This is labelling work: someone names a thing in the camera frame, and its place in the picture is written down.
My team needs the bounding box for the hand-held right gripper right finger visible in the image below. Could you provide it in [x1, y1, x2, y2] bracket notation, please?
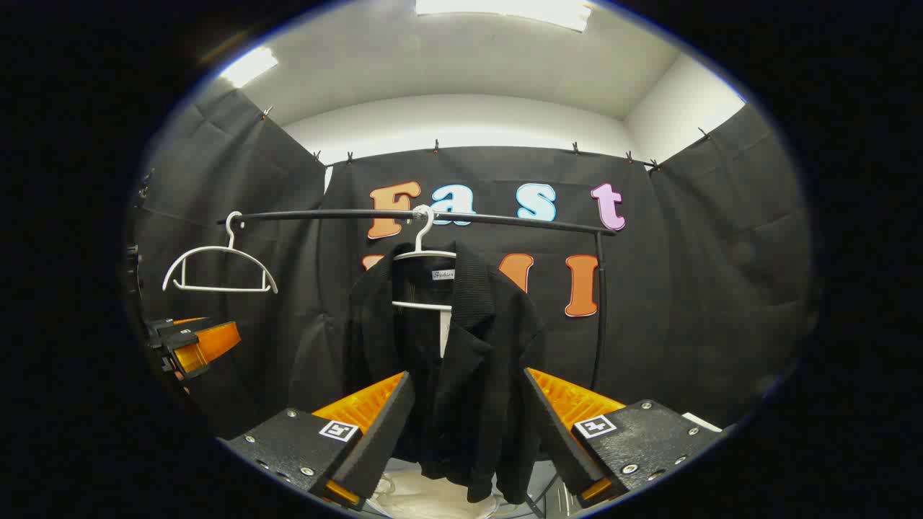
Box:
[521, 368, 724, 509]

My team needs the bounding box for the row of small backdrop clips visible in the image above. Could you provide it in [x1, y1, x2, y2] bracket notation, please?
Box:
[261, 107, 712, 172]

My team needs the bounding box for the black clothes rack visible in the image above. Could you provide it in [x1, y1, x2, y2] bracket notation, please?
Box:
[216, 208, 617, 394]

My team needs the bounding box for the large ceiling light panel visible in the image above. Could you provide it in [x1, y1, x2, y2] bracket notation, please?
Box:
[415, 0, 593, 33]

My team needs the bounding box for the white laundry hamper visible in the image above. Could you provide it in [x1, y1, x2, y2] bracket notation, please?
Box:
[368, 458, 505, 519]

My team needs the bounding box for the white plastic hanger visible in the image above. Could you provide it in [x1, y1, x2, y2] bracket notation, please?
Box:
[162, 210, 280, 294]

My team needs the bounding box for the black knit jacket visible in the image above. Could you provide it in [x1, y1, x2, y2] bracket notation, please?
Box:
[348, 241, 547, 505]

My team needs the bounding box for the black backdrop cloth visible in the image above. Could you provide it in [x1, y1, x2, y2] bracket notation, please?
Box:
[133, 86, 812, 440]

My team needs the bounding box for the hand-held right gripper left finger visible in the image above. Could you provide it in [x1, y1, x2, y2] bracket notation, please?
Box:
[225, 370, 417, 513]

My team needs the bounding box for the white hanger with metal hook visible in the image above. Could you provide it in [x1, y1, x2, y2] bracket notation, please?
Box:
[392, 205, 458, 312]

